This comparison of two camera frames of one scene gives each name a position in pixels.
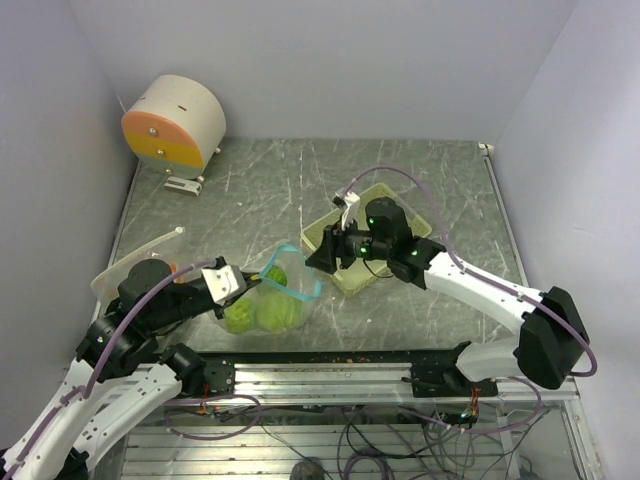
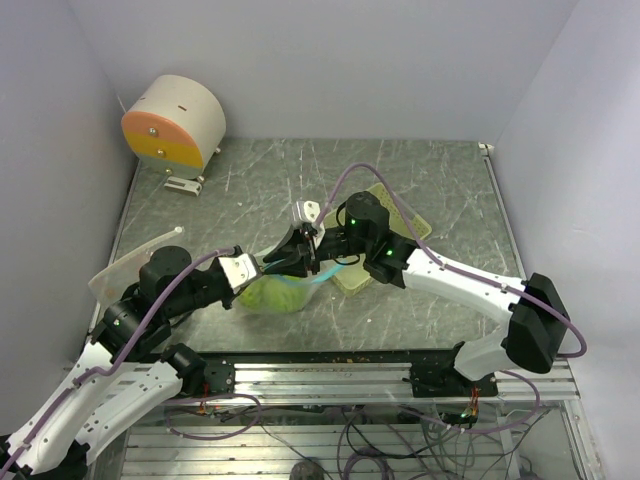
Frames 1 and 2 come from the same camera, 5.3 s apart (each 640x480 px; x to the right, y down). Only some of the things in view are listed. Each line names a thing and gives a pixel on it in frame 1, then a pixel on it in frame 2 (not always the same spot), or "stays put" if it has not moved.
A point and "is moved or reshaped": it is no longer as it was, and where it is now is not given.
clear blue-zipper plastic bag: [279, 302] is moved or reshaped
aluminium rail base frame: [324, 382] stays put
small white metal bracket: [183, 185] stays put
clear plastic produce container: [107, 286] stays put
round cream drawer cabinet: [174, 125] stays put
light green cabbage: [279, 312] to [275, 294]
